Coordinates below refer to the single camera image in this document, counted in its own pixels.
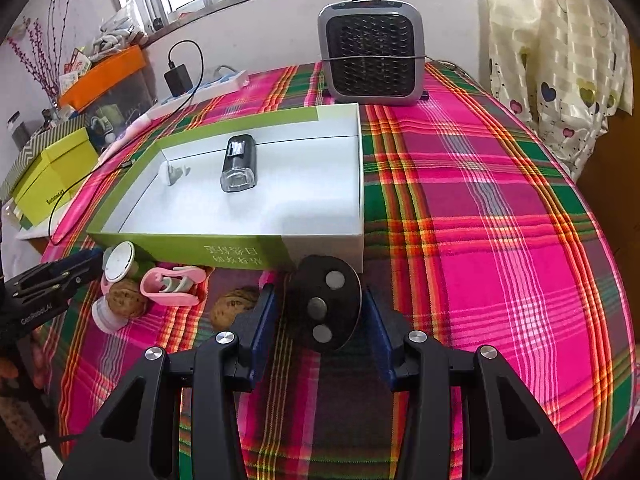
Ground black three-button remote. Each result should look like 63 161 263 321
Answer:
283 255 362 353

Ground heart patterned curtain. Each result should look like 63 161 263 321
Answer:
487 0 634 179

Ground white egg-shaped gadget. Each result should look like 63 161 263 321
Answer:
157 160 191 188

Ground white disc on green base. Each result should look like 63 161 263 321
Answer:
103 240 154 284

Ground orange lidded storage bin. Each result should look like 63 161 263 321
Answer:
58 46 153 127

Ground white pink tube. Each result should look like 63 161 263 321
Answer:
98 114 152 165

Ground purple dried flower branches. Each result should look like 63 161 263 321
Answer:
3 0 72 106

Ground green white cardboard tray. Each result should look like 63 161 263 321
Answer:
87 104 364 271

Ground black charger cable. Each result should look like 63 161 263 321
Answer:
46 39 206 247

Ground black rectangular flashlight device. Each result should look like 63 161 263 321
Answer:
220 134 257 193

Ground yellow-green shoe box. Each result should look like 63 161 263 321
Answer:
1 115 98 226

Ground dark jar with lid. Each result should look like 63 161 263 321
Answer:
6 110 32 151

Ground white round ribbed cap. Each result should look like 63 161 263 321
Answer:
91 296 128 334

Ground plaid pink green bedspread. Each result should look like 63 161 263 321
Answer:
40 63 639 479

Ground wooden wardrobe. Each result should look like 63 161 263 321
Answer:
574 98 640 281

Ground pink clip with grey pad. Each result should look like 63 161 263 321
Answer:
100 275 112 296

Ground brown walnut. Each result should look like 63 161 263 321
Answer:
209 287 259 332
106 278 149 318

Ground grey black mini heater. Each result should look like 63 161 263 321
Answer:
318 0 426 106

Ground black charger adapter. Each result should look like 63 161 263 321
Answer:
164 62 193 98

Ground white power strip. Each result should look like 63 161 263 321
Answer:
145 70 250 120

